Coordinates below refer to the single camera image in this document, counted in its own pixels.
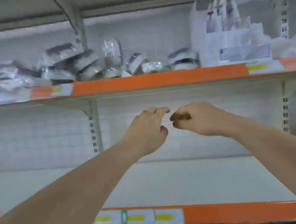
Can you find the soap dishes shelf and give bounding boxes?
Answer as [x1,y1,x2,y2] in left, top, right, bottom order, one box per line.
[0,31,202,92]

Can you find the orange metal store shelving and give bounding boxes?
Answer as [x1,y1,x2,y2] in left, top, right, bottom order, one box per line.
[0,0,296,224]

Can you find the yellow shelf price label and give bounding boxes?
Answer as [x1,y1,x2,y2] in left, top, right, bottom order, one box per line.
[154,207,186,224]
[93,210,122,224]
[126,208,156,224]
[50,83,76,97]
[246,59,283,75]

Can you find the clear plastic bag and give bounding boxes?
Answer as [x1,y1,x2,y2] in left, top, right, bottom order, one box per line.
[253,20,296,61]

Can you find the person's left hand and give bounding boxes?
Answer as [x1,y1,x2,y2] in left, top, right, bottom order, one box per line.
[118,105,174,160]

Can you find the person's right forearm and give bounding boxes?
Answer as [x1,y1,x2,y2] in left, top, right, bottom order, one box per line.
[221,109,296,219]

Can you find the person's right hand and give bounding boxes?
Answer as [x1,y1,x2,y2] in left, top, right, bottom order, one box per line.
[169,99,231,141]

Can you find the clear acrylic tray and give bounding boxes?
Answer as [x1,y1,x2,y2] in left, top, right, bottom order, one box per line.
[218,42,274,65]

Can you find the white pen organizer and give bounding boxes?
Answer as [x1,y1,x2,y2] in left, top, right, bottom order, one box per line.
[188,0,259,68]

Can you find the person's left forearm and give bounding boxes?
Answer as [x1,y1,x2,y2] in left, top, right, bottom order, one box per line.
[0,142,146,224]

